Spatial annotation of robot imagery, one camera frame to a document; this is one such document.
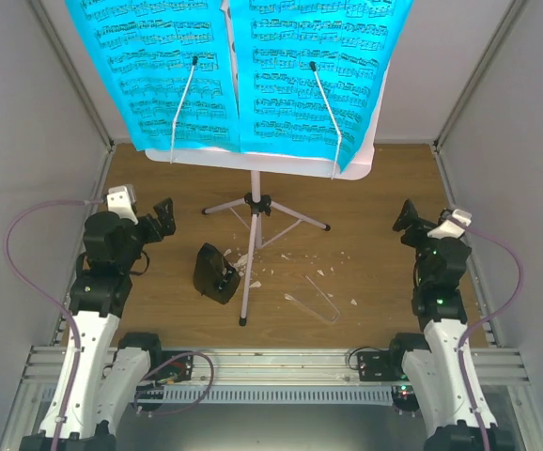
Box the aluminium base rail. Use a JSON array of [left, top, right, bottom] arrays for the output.
[[21, 347, 529, 405]]

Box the white music stand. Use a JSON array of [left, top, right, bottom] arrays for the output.
[[144, 0, 389, 327]]

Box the left cyan sheet music page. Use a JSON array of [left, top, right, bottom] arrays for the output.
[[66, 1, 240, 152]]

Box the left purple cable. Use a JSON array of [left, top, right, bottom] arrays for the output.
[[2, 198, 113, 451]]

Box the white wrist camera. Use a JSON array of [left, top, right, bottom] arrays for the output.
[[105, 184, 138, 225], [427, 209, 473, 240]]

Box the cyan sheet music page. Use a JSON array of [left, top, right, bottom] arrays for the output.
[[66, 1, 240, 152], [229, 0, 413, 171]]

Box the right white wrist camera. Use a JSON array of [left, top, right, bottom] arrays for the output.
[[427, 209, 473, 240]]

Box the clear plastic metronome cover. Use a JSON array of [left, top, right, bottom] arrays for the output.
[[284, 275, 341, 325]]

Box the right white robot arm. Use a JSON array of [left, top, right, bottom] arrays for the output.
[[386, 200, 516, 450]]

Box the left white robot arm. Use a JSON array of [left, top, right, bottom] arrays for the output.
[[20, 193, 176, 450]]

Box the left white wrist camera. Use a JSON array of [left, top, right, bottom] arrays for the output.
[[105, 184, 138, 225]]

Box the black metronome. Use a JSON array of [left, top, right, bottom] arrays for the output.
[[193, 242, 240, 304]]

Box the right cyan sheet music page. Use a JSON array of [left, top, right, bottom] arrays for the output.
[[229, 0, 413, 171]]

